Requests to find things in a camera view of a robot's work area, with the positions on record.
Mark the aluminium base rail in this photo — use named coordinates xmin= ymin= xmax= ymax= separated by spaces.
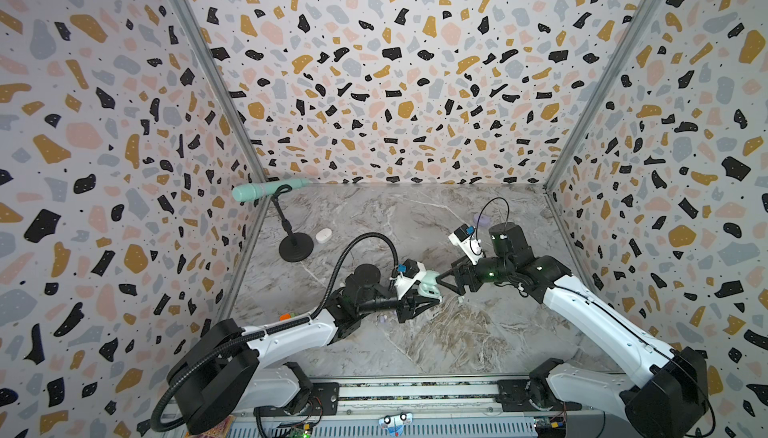
xmin=229 ymin=375 xmax=638 ymax=437

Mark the white charging case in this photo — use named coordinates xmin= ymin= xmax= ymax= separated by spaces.
xmin=315 ymin=228 xmax=332 ymax=244

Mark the right corner aluminium profile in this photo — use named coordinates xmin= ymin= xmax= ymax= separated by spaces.
xmin=545 ymin=0 xmax=662 ymax=194

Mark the mint green charging case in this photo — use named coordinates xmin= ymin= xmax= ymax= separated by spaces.
xmin=417 ymin=270 xmax=440 ymax=291

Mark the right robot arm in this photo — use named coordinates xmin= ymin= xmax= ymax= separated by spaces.
xmin=447 ymin=222 xmax=713 ymax=437

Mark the mint green microphone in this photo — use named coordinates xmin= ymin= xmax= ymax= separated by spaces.
xmin=232 ymin=178 xmax=312 ymax=203

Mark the black microphone stand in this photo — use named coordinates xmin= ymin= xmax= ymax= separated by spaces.
xmin=270 ymin=184 xmax=314 ymax=263

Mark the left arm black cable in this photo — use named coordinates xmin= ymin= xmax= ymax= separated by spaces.
xmin=149 ymin=232 xmax=400 ymax=433

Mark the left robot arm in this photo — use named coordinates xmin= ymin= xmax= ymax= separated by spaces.
xmin=150 ymin=264 xmax=442 ymax=435

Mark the left corner aluminium profile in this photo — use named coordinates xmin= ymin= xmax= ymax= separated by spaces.
xmin=168 ymin=0 xmax=266 ymax=182

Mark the purple charging case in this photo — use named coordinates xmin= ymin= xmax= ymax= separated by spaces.
xmin=472 ymin=215 xmax=491 ymax=227

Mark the small toy car sticker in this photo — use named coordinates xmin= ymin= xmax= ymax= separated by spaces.
xmin=378 ymin=412 xmax=413 ymax=438

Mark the corner aluminium profile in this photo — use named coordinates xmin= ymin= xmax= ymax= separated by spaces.
xmin=545 ymin=0 xmax=662 ymax=194
xmin=168 ymin=0 xmax=266 ymax=182

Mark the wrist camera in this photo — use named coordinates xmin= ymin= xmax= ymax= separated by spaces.
xmin=449 ymin=224 xmax=485 ymax=265
xmin=392 ymin=259 xmax=426 ymax=300

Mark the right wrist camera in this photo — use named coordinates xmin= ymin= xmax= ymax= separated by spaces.
xmin=449 ymin=224 xmax=485 ymax=265

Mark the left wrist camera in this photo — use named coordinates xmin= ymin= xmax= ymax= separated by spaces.
xmin=392 ymin=259 xmax=426 ymax=300

